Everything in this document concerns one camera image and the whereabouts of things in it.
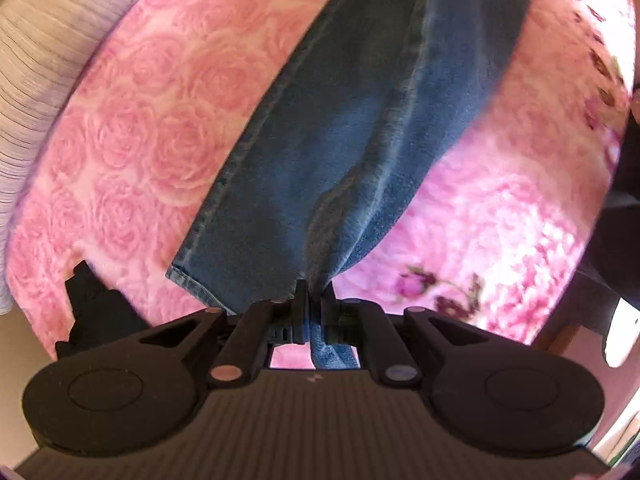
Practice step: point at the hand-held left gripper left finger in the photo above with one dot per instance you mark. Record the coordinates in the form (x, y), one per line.
(301, 310)

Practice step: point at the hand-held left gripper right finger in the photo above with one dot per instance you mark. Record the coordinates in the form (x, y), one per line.
(327, 315)

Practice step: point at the blue denim jeans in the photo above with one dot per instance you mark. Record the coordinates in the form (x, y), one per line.
(375, 135)

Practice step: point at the black cloth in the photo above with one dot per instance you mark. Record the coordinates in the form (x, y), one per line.
(95, 310)

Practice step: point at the pink rose print blanket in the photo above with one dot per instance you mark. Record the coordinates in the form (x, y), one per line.
(150, 135)

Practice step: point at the dark cloth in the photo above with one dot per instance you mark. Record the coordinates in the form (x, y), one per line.
(625, 240)

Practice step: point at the lilac striped bed sheet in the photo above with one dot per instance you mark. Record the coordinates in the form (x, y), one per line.
(40, 35)

